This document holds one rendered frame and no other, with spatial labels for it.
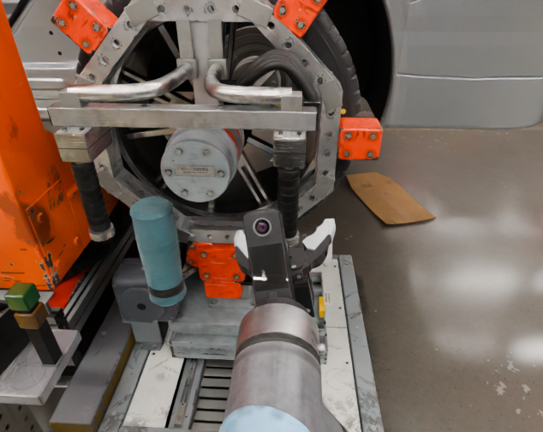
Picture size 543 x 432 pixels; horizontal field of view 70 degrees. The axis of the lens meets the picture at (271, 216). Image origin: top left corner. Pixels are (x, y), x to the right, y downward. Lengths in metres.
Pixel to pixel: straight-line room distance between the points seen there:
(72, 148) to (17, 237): 0.36
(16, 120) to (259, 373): 0.73
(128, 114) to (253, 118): 0.19
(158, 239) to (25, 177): 0.30
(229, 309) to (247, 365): 0.93
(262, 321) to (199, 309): 0.91
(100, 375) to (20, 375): 0.39
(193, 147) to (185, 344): 0.77
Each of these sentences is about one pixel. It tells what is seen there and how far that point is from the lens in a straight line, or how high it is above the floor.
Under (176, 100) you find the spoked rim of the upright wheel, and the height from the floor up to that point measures 0.90.
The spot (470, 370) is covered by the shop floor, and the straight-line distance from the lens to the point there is 1.58.
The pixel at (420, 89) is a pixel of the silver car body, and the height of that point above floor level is 0.86.
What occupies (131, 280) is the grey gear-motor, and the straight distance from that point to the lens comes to 1.21.
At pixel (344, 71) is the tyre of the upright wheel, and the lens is 0.88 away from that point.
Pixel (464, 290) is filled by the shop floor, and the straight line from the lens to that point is 1.88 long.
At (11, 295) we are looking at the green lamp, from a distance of 0.87.
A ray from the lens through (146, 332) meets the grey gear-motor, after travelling 1.41.
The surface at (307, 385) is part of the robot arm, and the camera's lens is 0.38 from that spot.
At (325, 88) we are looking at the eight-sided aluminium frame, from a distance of 0.80.
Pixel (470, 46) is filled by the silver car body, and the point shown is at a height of 0.98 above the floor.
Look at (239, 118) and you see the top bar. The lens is 0.62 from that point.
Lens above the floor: 1.17
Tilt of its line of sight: 33 degrees down
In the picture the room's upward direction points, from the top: straight up
